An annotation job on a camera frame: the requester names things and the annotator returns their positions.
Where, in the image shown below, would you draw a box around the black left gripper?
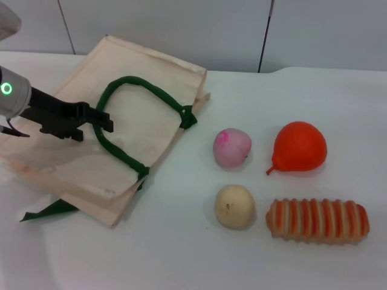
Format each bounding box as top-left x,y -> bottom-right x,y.
21,86 -> 114,143

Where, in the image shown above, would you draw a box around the white canvas handbag green handles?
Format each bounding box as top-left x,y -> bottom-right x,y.
0,34 -> 212,228

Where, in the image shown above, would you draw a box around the pink toy peach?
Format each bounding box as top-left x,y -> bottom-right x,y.
213,127 -> 252,169

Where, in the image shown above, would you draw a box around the orange toy fruit with stem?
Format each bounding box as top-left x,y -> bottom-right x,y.
265,121 -> 328,176

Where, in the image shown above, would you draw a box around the beige round toy fruit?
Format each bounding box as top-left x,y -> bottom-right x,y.
214,184 -> 256,231

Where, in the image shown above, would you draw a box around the orange striped toy bread roll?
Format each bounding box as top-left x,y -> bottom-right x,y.
265,198 -> 371,245

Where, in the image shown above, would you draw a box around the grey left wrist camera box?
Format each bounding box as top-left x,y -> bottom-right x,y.
0,0 -> 22,42

